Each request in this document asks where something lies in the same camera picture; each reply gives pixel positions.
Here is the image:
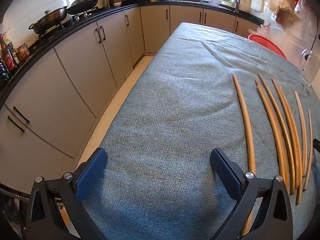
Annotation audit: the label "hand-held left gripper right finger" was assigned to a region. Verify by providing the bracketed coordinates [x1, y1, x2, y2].
[210, 147, 294, 240]

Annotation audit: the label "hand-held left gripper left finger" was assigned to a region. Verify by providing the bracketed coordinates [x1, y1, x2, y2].
[25, 147, 108, 240]

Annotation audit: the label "set of wooden chopsticks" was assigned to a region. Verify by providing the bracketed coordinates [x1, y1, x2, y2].
[232, 73, 314, 237]

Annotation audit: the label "blue-grey table cloth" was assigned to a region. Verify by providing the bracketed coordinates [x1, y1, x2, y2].
[67, 22, 320, 240]

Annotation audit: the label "beige lower kitchen cabinets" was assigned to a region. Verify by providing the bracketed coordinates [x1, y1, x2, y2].
[0, 5, 260, 193]

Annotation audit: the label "red plastic basket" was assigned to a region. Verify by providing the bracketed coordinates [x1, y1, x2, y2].
[248, 34, 287, 60]

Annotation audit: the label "crumpled clear plastic bag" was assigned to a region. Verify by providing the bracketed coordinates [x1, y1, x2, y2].
[247, 25, 269, 37]

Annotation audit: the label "clear hanging plastic bag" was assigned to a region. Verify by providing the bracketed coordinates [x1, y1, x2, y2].
[294, 0, 319, 38]

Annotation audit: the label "snack jar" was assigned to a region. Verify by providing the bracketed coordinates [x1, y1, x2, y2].
[16, 44, 30, 60]

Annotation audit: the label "black kitchen countertop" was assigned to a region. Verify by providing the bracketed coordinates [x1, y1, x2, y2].
[0, 1, 264, 100]

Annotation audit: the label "red label sauce bottle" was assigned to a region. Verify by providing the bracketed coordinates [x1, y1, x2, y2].
[0, 36, 17, 72]

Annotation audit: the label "seasoning bottle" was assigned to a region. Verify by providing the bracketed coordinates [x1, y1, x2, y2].
[5, 39, 19, 64]

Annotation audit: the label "yellowish hanging plastic bag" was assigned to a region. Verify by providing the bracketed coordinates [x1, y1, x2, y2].
[279, 0, 297, 12]

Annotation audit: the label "gas stove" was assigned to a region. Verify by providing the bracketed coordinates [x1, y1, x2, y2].
[37, 9, 100, 40]

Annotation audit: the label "lidded steel wok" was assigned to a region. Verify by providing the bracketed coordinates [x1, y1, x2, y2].
[28, 6, 68, 35]

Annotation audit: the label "black wok with lid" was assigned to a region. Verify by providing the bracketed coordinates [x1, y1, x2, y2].
[66, 0, 117, 15]

